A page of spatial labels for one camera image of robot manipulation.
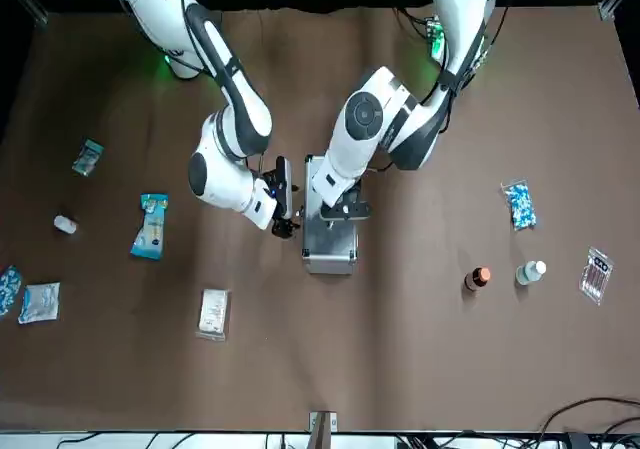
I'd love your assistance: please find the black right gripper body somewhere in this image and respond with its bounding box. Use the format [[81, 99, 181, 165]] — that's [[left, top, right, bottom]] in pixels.
[[272, 156, 295, 220]]

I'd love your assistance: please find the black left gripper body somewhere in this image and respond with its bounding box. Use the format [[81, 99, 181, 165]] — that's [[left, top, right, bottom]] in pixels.
[[319, 183, 372, 222]]

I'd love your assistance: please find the silver aluminium medicine case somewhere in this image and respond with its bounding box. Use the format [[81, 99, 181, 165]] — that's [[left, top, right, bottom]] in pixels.
[[301, 154, 360, 275]]

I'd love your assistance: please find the white gauze packet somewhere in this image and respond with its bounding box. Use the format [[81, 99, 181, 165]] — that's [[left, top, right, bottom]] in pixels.
[[195, 288, 232, 341]]

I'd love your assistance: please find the blue cotton swab packet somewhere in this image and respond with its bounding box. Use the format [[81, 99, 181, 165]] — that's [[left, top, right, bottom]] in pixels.
[[129, 193, 170, 261]]

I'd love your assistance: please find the brown glass bottle orange cap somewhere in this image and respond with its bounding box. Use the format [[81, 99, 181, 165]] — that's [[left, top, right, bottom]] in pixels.
[[463, 266, 492, 293]]

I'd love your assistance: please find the blue white capsule bag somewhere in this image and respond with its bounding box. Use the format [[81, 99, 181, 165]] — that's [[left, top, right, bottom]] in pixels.
[[0, 265, 24, 319], [501, 181, 539, 231]]

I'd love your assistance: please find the white plastic bottle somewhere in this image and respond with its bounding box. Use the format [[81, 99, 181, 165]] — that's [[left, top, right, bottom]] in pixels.
[[515, 260, 548, 286]]

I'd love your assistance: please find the teal clear packet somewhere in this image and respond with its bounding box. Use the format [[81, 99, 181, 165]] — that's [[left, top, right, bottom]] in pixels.
[[71, 138, 105, 176]]

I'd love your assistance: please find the brown swab stick packet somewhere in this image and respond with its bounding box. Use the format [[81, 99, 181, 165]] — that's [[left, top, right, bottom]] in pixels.
[[579, 246, 615, 306]]

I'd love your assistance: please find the white blue square packet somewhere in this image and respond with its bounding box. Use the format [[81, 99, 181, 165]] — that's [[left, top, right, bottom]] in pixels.
[[17, 282, 62, 325]]

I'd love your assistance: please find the aluminium frame post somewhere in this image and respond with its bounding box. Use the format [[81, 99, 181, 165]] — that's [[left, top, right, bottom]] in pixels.
[[308, 410, 338, 449]]

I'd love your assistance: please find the black desk cable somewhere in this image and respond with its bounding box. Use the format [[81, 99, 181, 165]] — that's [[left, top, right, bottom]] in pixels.
[[542, 396, 640, 440]]

